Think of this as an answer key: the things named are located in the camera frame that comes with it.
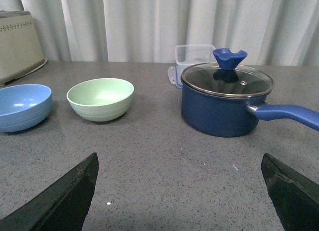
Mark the clear plastic food container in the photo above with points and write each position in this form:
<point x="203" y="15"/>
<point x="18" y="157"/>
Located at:
<point x="186" y="56"/>

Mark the green bowl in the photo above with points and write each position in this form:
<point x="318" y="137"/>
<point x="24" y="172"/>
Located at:
<point x="101" y="100"/>

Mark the glass pot lid blue knob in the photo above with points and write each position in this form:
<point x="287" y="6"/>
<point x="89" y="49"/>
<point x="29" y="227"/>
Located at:
<point x="227" y="77"/>

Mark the cream two-slot toaster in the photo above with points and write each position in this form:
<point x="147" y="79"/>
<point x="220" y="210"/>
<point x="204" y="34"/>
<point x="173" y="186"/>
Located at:
<point x="20" y="49"/>

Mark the white curtain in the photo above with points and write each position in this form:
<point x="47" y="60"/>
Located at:
<point x="272" y="32"/>

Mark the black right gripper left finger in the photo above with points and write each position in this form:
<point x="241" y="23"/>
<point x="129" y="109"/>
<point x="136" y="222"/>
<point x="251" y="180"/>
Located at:
<point x="63" y="206"/>

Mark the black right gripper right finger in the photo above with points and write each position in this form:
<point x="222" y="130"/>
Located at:
<point x="294" y="196"/>

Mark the blue bowl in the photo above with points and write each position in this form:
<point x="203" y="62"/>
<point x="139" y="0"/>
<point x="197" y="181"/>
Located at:
<point x="24" y="106"/>

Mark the dark blue saucepan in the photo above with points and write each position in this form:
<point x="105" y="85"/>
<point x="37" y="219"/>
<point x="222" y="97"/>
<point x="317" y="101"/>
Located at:
<point x="234" y="117"/>

